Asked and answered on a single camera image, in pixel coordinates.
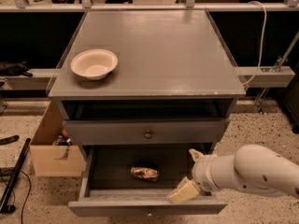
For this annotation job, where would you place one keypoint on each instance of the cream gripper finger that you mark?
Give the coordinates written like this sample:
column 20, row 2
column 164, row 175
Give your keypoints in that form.
column 196, row 155
column 186, row 190

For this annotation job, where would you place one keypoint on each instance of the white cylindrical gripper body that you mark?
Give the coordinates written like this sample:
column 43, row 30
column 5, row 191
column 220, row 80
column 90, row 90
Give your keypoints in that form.
column 202, row 172

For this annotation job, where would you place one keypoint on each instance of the crushed orange metallic can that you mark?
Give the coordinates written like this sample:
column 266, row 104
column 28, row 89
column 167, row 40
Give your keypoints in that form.
column 145, row 173

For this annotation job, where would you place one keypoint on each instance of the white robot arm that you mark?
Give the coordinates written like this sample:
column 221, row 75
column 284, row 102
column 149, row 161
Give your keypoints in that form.
column 253, row 169

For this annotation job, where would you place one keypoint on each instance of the closed grey upper drawer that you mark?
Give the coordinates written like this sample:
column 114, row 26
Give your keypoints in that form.
column 131, row 132

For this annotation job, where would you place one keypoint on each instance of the round metal drawer knob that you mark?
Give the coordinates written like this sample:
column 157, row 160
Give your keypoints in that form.
column 148, row 135

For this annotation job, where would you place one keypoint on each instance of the open grey lower drawer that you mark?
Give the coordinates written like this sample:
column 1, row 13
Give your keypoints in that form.
column 108, row 189

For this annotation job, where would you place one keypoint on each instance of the grey wooden drawer cabinet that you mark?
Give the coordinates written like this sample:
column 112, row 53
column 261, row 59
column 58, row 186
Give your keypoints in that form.
column 171, row 65

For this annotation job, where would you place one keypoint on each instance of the items inside cardboard box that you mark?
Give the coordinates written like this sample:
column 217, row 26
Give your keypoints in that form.
column 62, row 139

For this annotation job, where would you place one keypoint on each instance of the white paper bowl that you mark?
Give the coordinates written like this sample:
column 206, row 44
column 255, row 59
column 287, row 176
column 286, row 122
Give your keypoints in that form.
column 94, row 64

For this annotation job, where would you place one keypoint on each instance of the brown cardboard box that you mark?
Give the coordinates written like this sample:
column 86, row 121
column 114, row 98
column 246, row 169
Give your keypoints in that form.
column 49, row 159

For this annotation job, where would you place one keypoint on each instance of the black flat tool on floor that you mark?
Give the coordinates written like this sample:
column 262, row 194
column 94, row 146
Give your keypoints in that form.
column 9, row 140

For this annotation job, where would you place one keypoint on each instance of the black stand pole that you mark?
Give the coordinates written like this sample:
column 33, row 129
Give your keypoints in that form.
column 14, row 173

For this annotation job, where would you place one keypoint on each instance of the black bag on ledge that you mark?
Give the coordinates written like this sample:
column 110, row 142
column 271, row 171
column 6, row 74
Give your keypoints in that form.
column 8, row 69

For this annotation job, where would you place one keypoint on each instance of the metal railing frame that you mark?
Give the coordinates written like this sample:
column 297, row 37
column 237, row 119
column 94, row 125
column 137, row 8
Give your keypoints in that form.
column 88, row 5

